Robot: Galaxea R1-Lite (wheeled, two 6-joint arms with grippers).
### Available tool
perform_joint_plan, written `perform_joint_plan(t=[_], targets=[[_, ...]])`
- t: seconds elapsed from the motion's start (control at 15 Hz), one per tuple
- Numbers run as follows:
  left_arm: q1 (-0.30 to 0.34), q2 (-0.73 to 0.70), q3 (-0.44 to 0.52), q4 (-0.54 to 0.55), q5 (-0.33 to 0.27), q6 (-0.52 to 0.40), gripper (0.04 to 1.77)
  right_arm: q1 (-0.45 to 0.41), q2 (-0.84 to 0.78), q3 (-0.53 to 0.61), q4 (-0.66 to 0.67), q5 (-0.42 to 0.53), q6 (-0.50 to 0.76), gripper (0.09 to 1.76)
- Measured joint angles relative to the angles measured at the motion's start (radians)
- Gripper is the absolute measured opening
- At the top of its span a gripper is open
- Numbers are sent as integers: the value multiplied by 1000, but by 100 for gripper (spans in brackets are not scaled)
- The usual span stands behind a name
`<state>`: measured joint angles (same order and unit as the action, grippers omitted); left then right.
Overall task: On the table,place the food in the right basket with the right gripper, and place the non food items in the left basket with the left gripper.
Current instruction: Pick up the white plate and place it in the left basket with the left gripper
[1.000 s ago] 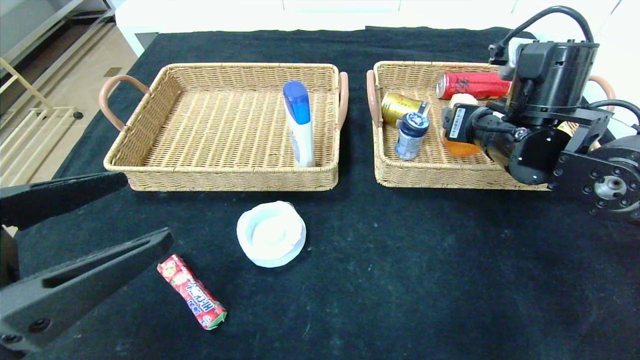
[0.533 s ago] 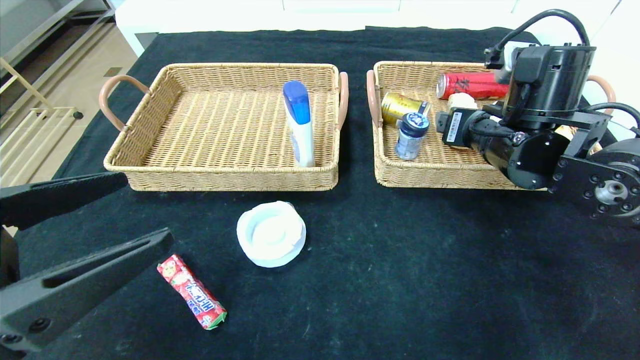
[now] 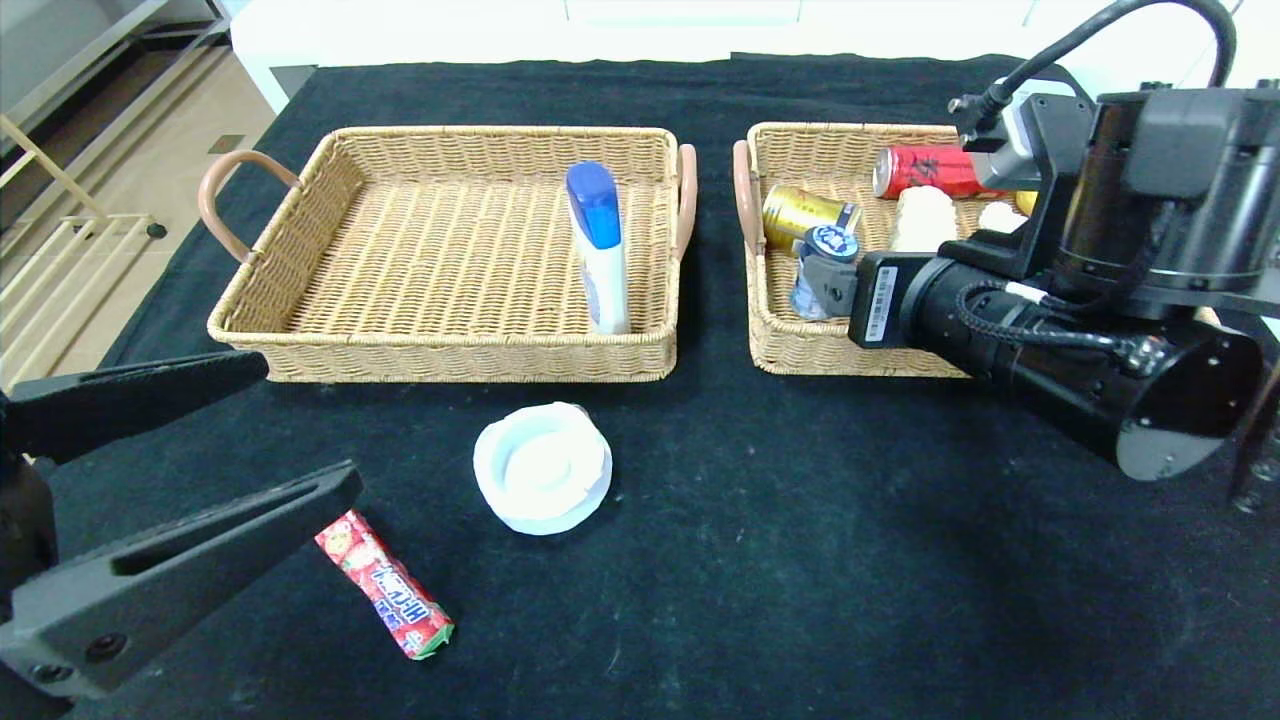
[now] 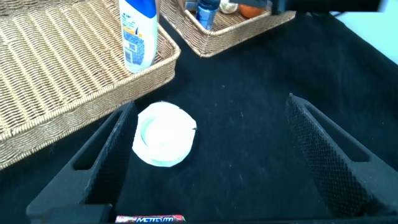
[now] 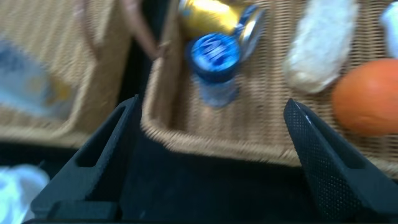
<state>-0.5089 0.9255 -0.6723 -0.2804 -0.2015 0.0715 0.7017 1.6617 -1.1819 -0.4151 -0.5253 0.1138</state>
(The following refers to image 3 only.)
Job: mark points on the gold drink can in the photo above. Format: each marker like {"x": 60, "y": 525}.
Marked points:
{"x": 800, "y": 212}

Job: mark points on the yellow pear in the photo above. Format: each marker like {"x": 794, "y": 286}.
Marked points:
{"x": 1027, "y": 202}

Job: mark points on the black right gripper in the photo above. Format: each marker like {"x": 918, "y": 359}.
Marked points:
{"x": 880, "y": 300}

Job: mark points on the white lotion bottle blue cap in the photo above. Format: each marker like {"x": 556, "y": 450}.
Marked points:
{"x": 600, "y": 260}

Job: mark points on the grey metal shelf unit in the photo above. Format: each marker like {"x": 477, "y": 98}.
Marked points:
{"x": 60, "y": 60}

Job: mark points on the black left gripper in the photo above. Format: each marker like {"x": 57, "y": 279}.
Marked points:
{"x": 22, "y": 520}

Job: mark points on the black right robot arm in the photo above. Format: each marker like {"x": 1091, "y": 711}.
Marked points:
{"x": 1130, "y": 300}

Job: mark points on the light wooden slatted rack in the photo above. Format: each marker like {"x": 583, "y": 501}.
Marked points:
{"x": 70, "y": 270}

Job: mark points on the red soda can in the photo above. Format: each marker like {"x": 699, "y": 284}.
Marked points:
{"x": 925, "y": 170}

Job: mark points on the small blue lidded jar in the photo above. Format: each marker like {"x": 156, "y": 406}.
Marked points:
{"x": 812, "y": 290}

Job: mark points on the white yogurt bottle green label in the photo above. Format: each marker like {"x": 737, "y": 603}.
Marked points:
{"x": 998, "y": 217}

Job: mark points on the striped spiral bread roll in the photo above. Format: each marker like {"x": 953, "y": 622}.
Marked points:
{"x": 922, "y": 220}

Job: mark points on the white round ashtray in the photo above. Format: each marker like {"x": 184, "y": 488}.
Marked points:
{"x": 540, "y": 470}

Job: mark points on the red candy pack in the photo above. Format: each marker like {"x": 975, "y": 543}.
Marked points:
{"x": 395, "y": 590}

